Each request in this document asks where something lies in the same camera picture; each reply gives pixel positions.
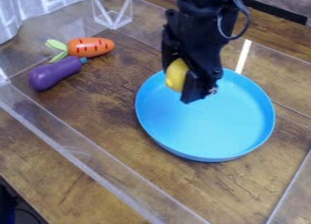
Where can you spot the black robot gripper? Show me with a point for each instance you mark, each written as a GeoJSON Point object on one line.
{"type": "Point", "coordinates": [195, 34]}

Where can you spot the yellow toy lemon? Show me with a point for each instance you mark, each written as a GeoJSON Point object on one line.
{"type": "Point", "coordinates": [175, 75]}

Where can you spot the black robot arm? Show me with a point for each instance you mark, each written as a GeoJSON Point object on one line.
{"type": "Point", "coordinates": [197, 32]}

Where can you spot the blue round tray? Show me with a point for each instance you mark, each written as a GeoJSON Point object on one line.
{"type": "Point", "coordinates": [218, 128]}

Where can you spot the orange toy carrot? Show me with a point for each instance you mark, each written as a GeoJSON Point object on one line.
{"type": "Point", "coordinates": [83, 47]}

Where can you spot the black bar in background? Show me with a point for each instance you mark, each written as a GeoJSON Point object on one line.
{"type": "Point", "coordinates": [299, 19]}

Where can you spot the purple toy eggplant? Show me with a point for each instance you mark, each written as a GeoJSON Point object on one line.
{"type": "Point", "coordinates": [47, 75]}

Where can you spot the grey white curtain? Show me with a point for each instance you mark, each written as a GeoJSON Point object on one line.
{"type": "Point", "coordinates": [18, 10]}

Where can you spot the clear acrylic enclosure wall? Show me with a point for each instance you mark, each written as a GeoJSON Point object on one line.
{"type": "Point", "coordinates": [79, 158]}

